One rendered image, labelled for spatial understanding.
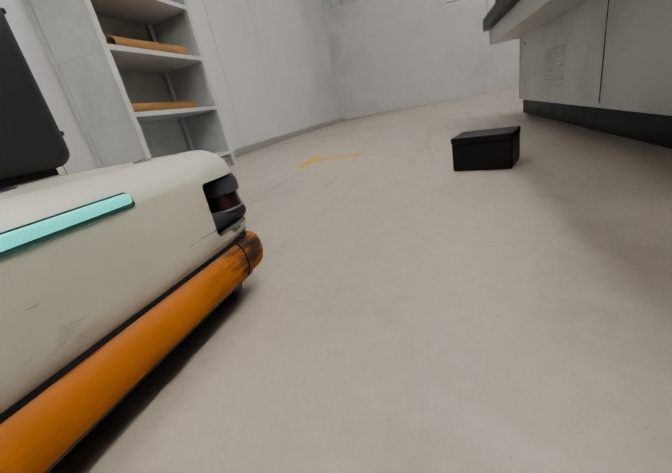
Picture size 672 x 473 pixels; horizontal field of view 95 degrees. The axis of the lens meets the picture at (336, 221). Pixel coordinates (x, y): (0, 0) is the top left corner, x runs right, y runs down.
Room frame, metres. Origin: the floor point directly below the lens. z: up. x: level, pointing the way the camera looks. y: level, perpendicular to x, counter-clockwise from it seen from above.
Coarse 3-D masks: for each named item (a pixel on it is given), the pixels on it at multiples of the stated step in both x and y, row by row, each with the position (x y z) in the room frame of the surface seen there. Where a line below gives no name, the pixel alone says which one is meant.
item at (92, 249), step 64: (0, 192) 0.43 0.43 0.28; (64, 192) 0.32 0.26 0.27; (128, 192) 0.36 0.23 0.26; (192, 192) 0.44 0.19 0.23; (0, 256) 0.25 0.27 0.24; (64, 256) 0.28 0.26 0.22; (128, 256) 0.33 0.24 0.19; (192, 256) 0.40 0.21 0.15; (256, 256) 0.52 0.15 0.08; (0, 320) 0.22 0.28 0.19; (64, 320) 0.25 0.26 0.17; (128, 320) 0.31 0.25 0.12; (192, 320) 0.36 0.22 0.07; (0, 384) 0.20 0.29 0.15; (64, 384) 0.23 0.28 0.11; (128, 384) 0.27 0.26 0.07; (0, 448) 0.18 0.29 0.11; (64, 448) 0.21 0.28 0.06
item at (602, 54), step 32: (608, 0) 1.26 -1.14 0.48; (640, 0) 1.07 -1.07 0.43; (544, 32) 1.94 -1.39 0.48; (576, 32) 1.51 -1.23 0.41; (608, 32) 1.24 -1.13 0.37; (640, 32) 1.05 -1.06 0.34; (544, 64) 1.92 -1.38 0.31; (576, 64) 1.49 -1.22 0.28; (608, 64) 1.22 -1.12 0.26; (640, 64) 1.03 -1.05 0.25; (544, 96) 1.90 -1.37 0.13; (576, 96) 1.47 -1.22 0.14; (608, 96) 1.19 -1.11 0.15; (640, 96) 1.00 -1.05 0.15; (608, 128) 1.22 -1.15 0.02; (640, 128) 1.02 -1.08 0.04
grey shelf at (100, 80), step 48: (48, 0) 2.15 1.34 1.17; (96, 0) 2.42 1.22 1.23; (144, 0) 2.56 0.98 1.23; (48, 48) 2.20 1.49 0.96; (96, 48) 2.08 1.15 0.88; (192, 48) 2.93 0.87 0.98; (96, 96) 2.14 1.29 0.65; (144, 96) 2.77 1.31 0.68; (192, 96) 2.98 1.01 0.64; (96, 144) 2.20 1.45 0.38; (144, 144) 2.08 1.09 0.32; (192, 144) 3.04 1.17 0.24
